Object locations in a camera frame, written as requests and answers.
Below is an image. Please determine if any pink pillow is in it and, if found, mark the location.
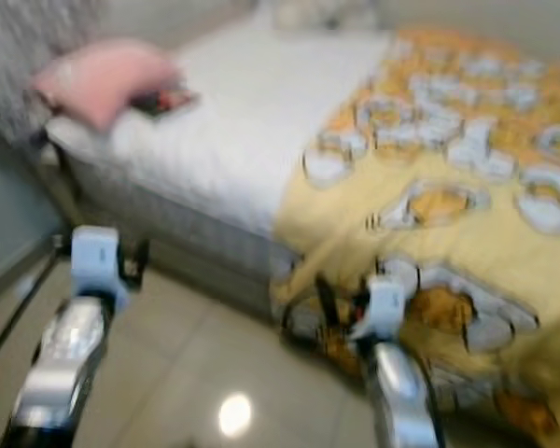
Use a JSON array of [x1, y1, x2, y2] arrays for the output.
[[32, 38, 184, 132]]

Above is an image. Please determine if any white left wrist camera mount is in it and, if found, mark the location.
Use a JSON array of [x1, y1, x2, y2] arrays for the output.
[[71, 225, 130, 301]]

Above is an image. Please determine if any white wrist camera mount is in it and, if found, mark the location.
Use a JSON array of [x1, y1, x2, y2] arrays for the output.
[[353, 274, 409, 344], [71, 225, 130, 301]]

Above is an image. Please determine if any white bed sheet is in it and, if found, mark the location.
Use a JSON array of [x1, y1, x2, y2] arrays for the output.
[[49, 17, 395, 241]]

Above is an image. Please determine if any yellow cartoon print blanket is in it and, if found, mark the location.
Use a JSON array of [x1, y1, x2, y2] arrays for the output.
[[269, 25, 560, 448]]

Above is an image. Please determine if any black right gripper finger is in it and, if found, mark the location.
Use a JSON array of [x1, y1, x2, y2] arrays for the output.
[[314, 273, 341, 325]]

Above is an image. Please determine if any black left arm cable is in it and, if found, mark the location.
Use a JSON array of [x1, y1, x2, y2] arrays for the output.
[[0, 238, 71, 376]]

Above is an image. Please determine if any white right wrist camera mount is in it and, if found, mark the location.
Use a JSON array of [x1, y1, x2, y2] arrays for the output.
[[353, 274, 409, 344]]

